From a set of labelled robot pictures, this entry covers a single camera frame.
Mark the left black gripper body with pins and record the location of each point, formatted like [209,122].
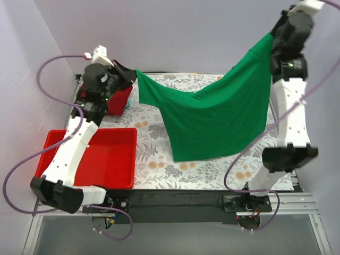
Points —
[123,75]

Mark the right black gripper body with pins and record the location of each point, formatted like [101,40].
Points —
[278,32]

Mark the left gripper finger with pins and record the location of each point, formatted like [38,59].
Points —
[127,74]
[124,84]

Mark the green t shirt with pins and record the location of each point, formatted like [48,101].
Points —
[222,118]

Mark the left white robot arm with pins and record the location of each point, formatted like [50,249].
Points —
[55,187]

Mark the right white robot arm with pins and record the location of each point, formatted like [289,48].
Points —
[293,149]

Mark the folded blue t shirt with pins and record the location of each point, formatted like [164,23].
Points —
[128,103]

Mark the folded dark red t shirt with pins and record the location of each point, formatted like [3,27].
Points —
[115,106]

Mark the red plastic tray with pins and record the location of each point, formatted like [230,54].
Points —
[108,161]

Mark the floral table cloth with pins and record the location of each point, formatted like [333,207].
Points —
[155,168]

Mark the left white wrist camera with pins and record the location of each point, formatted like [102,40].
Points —
[99,56]

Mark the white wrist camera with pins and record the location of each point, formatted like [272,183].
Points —
[309,7]
[99,56]

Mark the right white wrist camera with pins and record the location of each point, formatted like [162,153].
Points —
[309,7]

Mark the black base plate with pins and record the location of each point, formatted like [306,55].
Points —
[181,206]

